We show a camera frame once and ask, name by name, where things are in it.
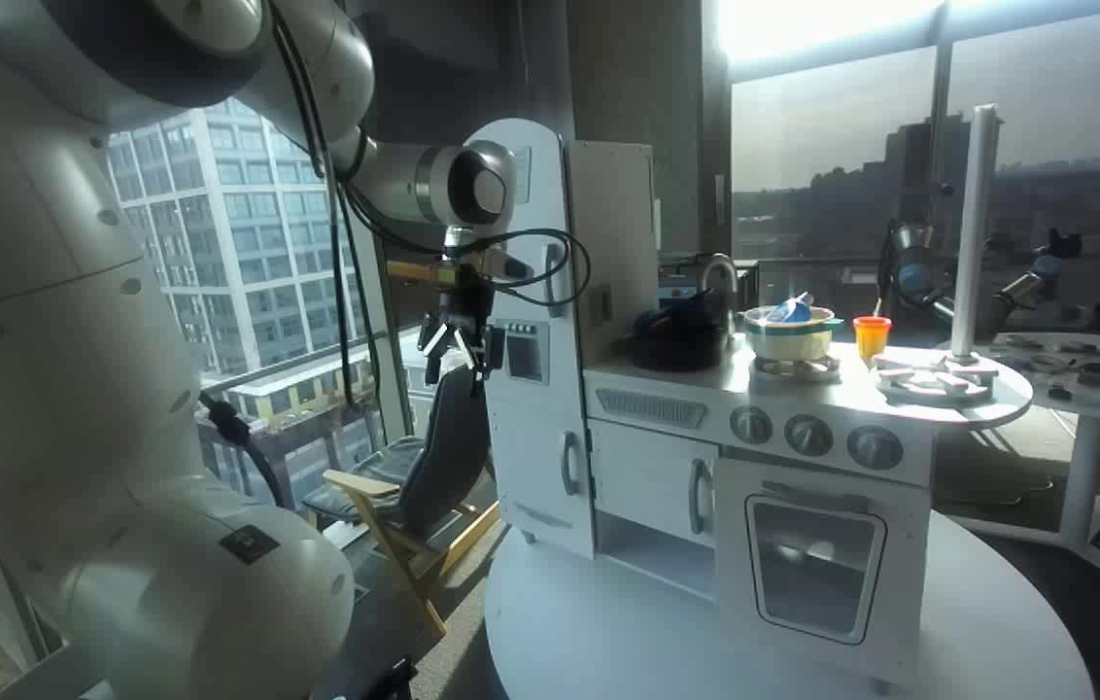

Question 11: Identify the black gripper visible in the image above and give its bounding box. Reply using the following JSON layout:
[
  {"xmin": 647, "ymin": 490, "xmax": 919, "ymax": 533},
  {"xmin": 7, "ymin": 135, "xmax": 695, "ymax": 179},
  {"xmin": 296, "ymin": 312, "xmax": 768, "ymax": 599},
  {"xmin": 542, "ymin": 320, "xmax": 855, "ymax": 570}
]
[{"xmin": 423, "ymin": 236, "xmax": 511, "ymax": 386}]

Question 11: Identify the short white fridge door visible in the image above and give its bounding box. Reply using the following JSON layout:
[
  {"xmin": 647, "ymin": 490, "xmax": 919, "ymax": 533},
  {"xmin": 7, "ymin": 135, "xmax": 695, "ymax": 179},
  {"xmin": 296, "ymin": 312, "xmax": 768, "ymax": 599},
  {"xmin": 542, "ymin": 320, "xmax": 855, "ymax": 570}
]
[{"xmin": 493, "ymin": 410, "xmax": 604, "ymax": 563}]

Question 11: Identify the small white cabinet door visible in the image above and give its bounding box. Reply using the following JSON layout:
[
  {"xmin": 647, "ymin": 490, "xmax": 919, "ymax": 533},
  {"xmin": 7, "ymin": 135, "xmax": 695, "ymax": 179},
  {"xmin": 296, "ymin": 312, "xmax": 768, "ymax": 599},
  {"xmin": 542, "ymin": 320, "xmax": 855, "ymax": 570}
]
[{"xmin": 586, "ymin": 420, "xmax": 724, "ymax": 543}]

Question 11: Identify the oven door with window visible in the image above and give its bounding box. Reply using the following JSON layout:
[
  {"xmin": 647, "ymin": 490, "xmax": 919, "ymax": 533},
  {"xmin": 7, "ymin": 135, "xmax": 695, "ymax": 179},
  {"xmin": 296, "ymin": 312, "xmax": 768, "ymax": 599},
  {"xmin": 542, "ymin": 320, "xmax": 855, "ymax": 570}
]
[{"xmin": 739, "ymin": 484, "xmax": 894, "ymax": 653}]

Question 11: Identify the white toy kitchen body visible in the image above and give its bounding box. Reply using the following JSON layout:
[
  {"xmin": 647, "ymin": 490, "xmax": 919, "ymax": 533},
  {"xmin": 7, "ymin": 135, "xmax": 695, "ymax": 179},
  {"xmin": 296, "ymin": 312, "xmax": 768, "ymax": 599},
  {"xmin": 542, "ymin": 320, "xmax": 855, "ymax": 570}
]
[{"xmin": 464, "ymin": 112, "xmax": 1041, "ymax": 688}]

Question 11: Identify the black toy pot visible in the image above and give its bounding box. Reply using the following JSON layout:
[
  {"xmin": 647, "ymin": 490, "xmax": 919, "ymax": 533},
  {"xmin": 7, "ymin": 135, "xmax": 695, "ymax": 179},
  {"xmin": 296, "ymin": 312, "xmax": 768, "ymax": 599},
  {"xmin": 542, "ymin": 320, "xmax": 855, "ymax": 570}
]
[{"xmin": 627, "ymin": 283, "xmax": 734, "ymax": 376}]

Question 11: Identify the silver toy faucet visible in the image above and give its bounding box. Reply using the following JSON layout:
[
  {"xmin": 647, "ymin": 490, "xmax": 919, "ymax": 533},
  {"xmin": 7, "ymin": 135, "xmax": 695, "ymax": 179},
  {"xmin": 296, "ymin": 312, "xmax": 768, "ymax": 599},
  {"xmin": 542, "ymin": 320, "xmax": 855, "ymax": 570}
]
[{"xmin": 695, "ymin": 249, "xmax": 748, "ymax": 314}]

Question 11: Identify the blue toy utensil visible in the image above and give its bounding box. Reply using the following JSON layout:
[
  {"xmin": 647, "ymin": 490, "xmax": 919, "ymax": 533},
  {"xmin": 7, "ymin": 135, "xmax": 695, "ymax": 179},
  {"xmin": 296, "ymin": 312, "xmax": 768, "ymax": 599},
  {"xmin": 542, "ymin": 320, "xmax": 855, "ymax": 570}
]
[{"xmin": 775, "ymin": 289, "xmax": 823, "ymax": 327}]

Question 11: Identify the small orange toy cup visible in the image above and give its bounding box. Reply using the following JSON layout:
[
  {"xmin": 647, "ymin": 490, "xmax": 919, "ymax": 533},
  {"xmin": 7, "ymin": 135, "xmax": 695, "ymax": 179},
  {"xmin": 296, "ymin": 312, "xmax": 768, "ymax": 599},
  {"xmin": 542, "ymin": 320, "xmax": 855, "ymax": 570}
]
[{"xmin": 850, "ymin": 309, "xmax": 897, "ymax": 367}]

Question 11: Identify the wooden chair with dark back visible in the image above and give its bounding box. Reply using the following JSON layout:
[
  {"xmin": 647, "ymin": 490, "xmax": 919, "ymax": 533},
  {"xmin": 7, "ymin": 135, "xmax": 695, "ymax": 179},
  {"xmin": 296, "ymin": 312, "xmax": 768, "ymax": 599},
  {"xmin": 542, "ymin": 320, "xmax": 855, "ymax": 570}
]
[{"xmin": 318, "ymin": 367, "xmax": 511, "ymax": 642}]

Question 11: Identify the round white table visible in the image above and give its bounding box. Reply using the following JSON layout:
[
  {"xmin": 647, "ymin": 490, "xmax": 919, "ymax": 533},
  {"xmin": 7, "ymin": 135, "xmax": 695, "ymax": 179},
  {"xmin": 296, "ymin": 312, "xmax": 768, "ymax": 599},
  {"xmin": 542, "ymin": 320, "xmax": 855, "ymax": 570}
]
[{"xmin": 482, "ymin": 509, "xmax": 1100, "ymax": 700}]

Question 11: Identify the black desk device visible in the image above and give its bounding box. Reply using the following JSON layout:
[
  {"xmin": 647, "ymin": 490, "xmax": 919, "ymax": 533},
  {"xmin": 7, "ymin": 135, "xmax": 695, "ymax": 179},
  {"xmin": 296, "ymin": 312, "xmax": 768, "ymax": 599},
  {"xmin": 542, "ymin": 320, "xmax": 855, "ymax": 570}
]
[{"xmin": 880, "ymin": 218, "xmax": 1086, "ymax": 341}]

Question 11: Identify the white upright pole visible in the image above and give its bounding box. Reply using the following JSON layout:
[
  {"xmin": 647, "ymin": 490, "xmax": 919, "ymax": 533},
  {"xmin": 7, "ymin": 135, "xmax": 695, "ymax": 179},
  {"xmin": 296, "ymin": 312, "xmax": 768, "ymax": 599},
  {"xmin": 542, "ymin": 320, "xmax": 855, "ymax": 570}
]
[{"xmin": 946, "ymin": 104, "xmax": 1008, "ymax": 369}]

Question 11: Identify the white side table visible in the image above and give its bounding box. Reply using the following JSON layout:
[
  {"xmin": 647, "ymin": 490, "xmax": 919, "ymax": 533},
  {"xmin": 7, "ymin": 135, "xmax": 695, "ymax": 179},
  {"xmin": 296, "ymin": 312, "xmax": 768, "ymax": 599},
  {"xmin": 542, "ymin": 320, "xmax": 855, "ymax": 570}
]
[{"xmin": 989, "ymin": 327, "xmax": 1100, "ymax": 552}]

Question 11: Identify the yellowish wrist camera mount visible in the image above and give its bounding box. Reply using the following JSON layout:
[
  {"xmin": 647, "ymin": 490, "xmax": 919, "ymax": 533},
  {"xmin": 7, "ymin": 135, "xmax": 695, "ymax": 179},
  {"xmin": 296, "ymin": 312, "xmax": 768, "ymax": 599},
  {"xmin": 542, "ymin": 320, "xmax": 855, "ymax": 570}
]
[{"xmin": 377, "ymin": 252, "xmax": 464, "ymax": 290}]

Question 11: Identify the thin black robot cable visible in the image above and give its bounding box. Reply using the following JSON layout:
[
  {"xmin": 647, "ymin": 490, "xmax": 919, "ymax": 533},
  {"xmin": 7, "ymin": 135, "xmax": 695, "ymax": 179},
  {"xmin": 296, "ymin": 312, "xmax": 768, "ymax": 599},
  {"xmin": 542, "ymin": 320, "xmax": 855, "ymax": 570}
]
[{"xmin": 264, "ymin": 0, "xmax": 596, "ymax": 432}]

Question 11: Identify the black base cable plug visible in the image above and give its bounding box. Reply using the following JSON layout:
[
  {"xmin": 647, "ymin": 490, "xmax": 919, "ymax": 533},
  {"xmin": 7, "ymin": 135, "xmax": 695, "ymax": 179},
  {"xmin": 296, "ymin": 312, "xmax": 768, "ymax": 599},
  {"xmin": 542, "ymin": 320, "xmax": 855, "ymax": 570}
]
[{"xmin": 193, "ymin": 386, "xmax": 292, "ymax": 515}]

